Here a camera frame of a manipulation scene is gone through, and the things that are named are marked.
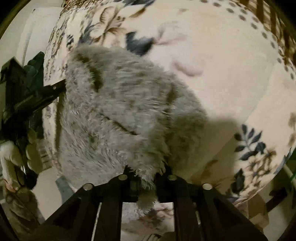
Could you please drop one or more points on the brown checkered bed cover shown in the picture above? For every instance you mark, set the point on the brown checkered bed cover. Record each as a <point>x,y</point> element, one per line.
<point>273,22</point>

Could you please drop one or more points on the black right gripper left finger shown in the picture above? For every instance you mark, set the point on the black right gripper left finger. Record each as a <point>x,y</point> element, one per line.
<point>92,213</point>

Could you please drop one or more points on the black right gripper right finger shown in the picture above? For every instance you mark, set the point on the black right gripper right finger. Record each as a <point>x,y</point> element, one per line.
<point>202,213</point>

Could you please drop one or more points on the gloved left hand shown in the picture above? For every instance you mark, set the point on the gloved left hand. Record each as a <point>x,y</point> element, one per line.
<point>21,171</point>

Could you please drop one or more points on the grey fluffy fleece pants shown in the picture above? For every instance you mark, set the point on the grey fluffy fleece pants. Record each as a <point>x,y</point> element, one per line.
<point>120,110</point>

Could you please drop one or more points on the dark green pillow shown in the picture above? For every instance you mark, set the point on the dark green pillow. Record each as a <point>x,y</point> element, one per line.
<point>34,72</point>

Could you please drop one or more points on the cream floral fleece blanket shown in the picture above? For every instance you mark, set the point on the cream floral fleece blanket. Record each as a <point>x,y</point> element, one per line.
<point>227,58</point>

